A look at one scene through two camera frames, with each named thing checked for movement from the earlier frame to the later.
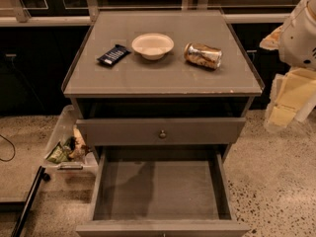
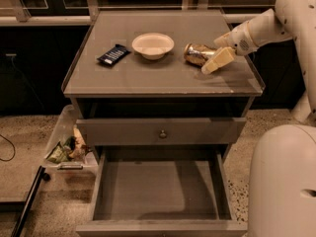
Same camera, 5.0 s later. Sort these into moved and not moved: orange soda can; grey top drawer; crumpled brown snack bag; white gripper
Moved: white gripper
Not moved: crumpled brown snack bag; grey top drawer; orange soda can
